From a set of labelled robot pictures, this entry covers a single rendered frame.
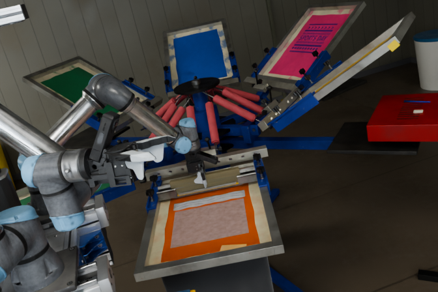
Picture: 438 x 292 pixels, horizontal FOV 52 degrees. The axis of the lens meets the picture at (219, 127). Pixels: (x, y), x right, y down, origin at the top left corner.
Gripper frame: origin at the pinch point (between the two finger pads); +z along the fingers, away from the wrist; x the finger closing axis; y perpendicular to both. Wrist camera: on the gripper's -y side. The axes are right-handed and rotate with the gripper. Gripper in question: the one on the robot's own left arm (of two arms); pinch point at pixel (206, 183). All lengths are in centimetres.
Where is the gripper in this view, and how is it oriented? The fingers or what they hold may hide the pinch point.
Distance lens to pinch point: 230.6
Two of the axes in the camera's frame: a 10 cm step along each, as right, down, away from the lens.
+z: 2.1, 9.2, 3.3
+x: 0.2, 3.3, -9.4
